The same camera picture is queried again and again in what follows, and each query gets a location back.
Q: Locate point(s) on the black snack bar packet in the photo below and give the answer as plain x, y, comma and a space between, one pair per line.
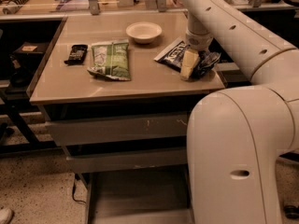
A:
77, 55

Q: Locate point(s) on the blue chip bag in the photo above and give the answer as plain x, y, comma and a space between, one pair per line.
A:
172, 56

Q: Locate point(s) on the black caster wheel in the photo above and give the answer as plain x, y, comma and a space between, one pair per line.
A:
291, 211

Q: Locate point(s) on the middle grey drawer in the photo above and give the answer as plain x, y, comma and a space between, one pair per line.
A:
128, 160

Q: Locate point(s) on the bottom open grey drawer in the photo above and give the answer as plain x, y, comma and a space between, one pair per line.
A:
140, 196

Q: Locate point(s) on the white shoe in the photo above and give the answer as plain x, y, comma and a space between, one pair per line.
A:
6, 214

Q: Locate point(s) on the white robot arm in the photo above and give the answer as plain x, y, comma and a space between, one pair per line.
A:
235, 136

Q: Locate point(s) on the black box under desk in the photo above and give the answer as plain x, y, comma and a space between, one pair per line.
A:
31, 54

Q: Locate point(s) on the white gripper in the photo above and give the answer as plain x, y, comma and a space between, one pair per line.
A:
198, 43

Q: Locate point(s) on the top grey drawer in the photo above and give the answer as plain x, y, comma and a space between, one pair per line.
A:
117, 129

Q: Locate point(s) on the grey drawer cabinet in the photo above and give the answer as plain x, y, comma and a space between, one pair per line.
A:
69, 92

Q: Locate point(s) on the green chip bag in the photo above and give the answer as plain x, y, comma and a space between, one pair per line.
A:
110, 60

